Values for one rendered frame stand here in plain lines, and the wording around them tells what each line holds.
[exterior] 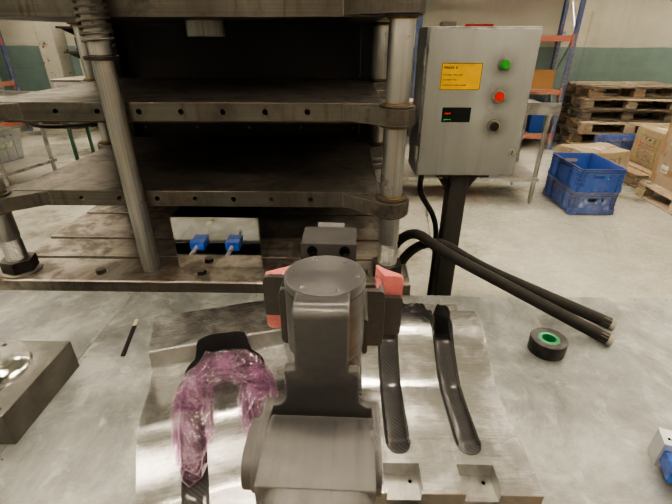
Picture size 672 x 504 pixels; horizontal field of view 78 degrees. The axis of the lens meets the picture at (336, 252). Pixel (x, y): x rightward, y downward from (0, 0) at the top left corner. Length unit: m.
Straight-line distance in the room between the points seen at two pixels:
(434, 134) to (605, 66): 6.47
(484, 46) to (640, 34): 6.56
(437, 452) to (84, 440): 0.62
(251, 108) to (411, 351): 0.76
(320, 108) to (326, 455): 1.01
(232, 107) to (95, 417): 0.80
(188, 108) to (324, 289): 1.02
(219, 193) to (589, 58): 6.76
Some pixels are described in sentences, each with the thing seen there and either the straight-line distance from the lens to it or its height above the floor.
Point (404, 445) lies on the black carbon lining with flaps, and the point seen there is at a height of 0.89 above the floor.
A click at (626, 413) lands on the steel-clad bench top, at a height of 0.80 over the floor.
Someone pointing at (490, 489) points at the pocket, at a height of 0.86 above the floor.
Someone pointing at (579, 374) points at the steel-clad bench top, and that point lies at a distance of 1.07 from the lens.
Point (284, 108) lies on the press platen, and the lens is 1.19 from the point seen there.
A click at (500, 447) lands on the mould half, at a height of 0.89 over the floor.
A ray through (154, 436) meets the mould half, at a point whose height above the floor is 0.89.
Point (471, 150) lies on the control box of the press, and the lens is 1.31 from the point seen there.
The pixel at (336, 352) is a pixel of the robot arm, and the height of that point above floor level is 1.27.
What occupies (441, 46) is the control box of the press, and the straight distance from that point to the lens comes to 1.25.
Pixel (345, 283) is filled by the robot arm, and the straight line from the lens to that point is 0.28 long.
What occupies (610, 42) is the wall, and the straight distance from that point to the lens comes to 7.64.
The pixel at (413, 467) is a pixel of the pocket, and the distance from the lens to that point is 0.70.
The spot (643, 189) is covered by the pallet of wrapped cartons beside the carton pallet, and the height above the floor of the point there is 0.08.
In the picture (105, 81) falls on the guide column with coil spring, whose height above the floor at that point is 1.35.
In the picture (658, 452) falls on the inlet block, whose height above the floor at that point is 0.83.
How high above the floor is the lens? 1.45
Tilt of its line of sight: 28 degrees down
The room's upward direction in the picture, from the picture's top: straight up
